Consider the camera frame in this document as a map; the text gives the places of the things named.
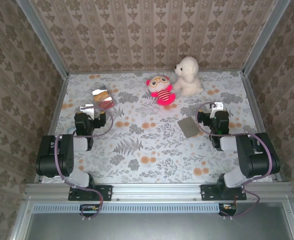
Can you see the grey metal panel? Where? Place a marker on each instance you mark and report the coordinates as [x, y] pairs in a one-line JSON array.
[[156, 227]]

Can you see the gold credit card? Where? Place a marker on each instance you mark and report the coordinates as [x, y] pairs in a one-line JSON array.
[[103, 96]]

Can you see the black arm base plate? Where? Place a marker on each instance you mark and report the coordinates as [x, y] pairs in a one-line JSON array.
[[207, 192], [106, 192]]

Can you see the aluminium frame rail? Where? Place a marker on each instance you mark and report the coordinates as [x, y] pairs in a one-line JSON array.
[[156, 191]]

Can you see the black controller board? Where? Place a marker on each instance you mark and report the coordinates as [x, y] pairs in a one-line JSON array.
[[227, 209], [89, 211]]

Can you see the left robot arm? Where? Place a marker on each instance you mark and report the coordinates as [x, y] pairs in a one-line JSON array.
[[67, 155]]

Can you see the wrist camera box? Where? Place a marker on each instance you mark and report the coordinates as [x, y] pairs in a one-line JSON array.
[[217, 106], [88, 108]]

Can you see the aluminium frame post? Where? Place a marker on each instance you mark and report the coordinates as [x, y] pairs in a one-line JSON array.
[[44, 37], [264, 37]]

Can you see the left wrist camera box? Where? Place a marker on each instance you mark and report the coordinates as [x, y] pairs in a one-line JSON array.
[[88, 108]]

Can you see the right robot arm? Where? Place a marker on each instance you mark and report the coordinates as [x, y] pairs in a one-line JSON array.
[[256, 155]]

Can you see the white plush dog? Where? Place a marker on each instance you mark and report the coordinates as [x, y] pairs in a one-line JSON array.
[[189, 80]]

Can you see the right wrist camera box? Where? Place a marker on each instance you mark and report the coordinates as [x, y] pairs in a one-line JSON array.
[[217, 106]]

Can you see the pink striped plush doll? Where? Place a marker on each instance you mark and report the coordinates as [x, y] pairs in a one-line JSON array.
[[161, 92]]

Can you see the floral table cloth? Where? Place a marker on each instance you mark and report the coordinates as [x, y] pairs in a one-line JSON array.
[[149, 155]]

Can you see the grey card holder wallet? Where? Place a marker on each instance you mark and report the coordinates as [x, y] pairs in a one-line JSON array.
[[190, 127]]

